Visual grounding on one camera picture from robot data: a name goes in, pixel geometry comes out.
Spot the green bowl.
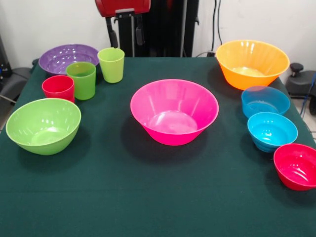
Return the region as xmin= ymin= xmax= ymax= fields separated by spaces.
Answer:
xmin=5 ymin=98 xmax=82 ymax=156

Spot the light green cup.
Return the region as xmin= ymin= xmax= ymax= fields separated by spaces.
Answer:
xmin=97 ymin=47 xmax=125 ymax=83

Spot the orange bowl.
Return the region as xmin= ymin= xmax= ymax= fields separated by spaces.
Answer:
xmin=216 ymin=39 xmax=291 ymax=91

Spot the dark green table cloth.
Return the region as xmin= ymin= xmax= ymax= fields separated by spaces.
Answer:
xmin=0 ymin=56 xmax=316 ymax=237

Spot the red cup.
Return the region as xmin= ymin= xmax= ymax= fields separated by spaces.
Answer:
xmin=41 ymin=75 xmax=76 ymax=104

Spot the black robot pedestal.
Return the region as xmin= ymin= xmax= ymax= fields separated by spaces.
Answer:
xmin=106 ymin=0 xmax=200 ymax=58

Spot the black wall cable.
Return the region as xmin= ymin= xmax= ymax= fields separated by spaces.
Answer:
xmin=212 ymin=0 xmax=223 ymax=47

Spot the purple bowl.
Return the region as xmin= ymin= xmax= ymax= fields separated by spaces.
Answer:
xmin=38 ymin=43 xmax=100 ymax=77

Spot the dark grey pedestal leg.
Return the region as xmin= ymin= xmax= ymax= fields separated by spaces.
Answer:
xmin=286 ymin=63 xmax=316 ymax=99
xmin=0 ymin=67 xmax=32 ymax=104

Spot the red bowl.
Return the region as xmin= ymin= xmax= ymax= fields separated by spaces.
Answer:
xmin=273 ymin=143 xmax=316 ymax=191

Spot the translucent blue bowl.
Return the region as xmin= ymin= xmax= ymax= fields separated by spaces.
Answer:
xmin=241 ymin=85 xmax=291 ymax=119

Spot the pink bowl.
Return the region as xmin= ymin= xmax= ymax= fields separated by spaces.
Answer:
xmin=130 ymin=79 xmax=220 ymax=146

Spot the dark green cup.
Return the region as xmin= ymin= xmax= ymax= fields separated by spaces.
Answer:
xmin=66 ymin=62 xmax=97 ymax=101

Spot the turquoise bowl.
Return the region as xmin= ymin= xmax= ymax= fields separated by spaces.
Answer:
xmin=247 ymin=112 xmax=299 ymax=153

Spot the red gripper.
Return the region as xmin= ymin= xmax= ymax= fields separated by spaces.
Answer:
xmin=95 ymin=0 xmax=152 ymax=48

